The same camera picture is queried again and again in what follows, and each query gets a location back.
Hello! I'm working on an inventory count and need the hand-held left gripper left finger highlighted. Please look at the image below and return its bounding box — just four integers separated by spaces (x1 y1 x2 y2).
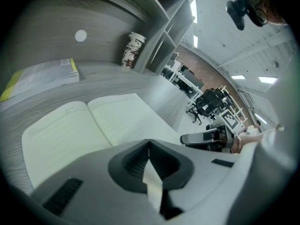
31 139 169 225

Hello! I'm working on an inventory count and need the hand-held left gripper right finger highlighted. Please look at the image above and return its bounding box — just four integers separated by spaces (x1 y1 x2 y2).
149 139 241 222

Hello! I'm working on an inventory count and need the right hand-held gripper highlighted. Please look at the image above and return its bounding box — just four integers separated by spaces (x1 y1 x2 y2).
180 110 244 154

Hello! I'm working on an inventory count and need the blue-covered notebook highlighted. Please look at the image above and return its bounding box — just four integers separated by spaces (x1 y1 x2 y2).
21 93 182 214

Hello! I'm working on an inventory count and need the person's right forearm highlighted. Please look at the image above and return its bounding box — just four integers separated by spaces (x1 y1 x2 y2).
236 129 268 150

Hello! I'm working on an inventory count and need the black office chair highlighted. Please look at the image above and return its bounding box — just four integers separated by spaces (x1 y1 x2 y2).
186 88 227 126

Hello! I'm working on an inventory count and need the grey desk divider panel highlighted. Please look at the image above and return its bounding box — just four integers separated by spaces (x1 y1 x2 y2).
184 66 204 89

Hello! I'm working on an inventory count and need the white office desk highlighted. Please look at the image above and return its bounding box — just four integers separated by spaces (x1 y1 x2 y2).
164 64 204 100

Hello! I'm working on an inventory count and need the white red patterned cup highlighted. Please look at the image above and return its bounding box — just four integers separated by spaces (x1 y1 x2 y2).
121 31 146 68

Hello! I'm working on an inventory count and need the yellow and white book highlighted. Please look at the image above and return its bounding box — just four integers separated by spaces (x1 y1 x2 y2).
0 58 80 103

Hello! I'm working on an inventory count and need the grey wooden shelf unit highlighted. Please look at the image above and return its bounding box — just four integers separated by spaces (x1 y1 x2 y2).
4 0 195 76

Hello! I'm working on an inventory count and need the person's head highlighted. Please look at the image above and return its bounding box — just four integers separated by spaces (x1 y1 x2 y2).
243 0 286 27

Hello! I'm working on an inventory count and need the white round sticker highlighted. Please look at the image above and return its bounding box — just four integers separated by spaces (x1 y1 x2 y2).
75 29 88 42

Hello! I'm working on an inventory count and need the metal bracelet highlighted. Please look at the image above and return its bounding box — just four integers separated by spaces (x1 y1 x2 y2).
235 135 243 153

